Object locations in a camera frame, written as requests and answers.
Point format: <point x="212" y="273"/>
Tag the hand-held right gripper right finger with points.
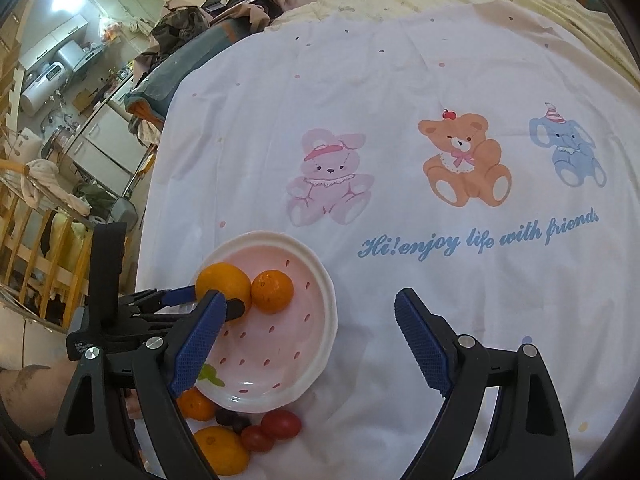
<point x="420" y="340"/>

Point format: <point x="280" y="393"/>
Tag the person's left forearm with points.
<point x="35" y="395"/>

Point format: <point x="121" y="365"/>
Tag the wooden crib railing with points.
<point x="30" y="260"/>

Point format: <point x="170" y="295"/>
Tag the white low cabinet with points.
<point x="107" y="145"/>

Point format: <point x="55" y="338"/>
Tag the beige bundled cloth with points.
<point x="42" y="180"/>

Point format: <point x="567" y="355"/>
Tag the pile of clothes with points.
<point x="220" y="10"/>

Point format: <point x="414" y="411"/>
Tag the white wall cabinet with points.
<point x="55" y="35"/>

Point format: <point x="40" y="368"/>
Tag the small tangerine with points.
<point x="197" y="405"/>
<point x="271" y="291"/>

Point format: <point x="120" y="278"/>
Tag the large orange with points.
<point x="222" y="282"/>
<point x="225" y="452"/>

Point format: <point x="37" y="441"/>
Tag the pink strawberry print plate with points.
<point x="280" y="350"/>

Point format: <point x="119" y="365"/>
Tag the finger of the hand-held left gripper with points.
<point x="155" y="322"/>
<point x="175" y="296"/>

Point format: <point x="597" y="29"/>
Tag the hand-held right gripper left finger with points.
<point x="200" y="345"/>

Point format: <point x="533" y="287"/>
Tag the blue folded bedding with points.
<point x="170" y="72"/>

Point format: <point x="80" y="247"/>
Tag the red cherry tomato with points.
<point x="281" y="423"/>
<point x="257" y="439"/>

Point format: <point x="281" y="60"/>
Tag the white printed blanket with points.
<point x="400" y="310"/>

